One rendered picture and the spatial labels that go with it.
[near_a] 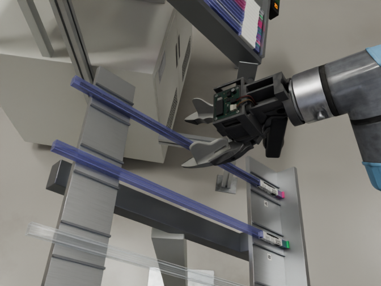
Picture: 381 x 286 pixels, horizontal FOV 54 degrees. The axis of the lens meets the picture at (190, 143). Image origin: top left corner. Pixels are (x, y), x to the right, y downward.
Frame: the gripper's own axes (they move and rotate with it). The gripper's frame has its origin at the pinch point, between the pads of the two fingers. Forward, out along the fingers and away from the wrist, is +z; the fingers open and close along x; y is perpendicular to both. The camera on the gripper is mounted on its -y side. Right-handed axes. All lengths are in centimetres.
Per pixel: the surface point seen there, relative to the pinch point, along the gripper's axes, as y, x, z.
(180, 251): -14.1, 14.0, 10.5
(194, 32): -75, -137, 53
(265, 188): -20.8, 0.7, -5.1
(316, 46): -112, -128, -5
